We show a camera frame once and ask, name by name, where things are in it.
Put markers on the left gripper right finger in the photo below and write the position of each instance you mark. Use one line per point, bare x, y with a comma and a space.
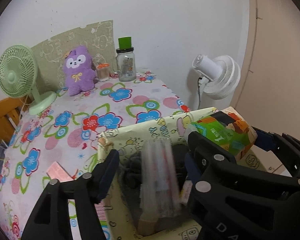
192, 169

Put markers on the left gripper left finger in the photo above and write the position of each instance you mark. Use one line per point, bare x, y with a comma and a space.
50, 217

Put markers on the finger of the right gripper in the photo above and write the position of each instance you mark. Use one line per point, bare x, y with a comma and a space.
285, 147
203, 150

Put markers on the purple plush toy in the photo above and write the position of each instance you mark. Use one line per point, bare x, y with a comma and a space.
79, 75

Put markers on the glass jar green lid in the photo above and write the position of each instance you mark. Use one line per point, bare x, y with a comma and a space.
125, 60

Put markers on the yellow cartoon storage box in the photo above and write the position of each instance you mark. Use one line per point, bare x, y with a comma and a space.
122, 204

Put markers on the small jar orange lid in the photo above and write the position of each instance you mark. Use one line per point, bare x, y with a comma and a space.
103, 72

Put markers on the floral tablecloth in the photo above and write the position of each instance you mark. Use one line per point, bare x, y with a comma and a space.
67, 133

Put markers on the wooden bed headboard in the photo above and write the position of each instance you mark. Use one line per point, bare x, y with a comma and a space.
10, 110

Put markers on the pink paper packet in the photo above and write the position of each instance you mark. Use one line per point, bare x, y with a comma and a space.
55, 171

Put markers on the white standing fan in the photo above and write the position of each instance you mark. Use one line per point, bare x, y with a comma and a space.
217, 81

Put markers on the beige door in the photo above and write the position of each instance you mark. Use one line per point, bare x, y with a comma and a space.
268, 95

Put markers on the green desk fan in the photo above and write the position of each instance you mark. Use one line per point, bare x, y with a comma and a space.
18, 74

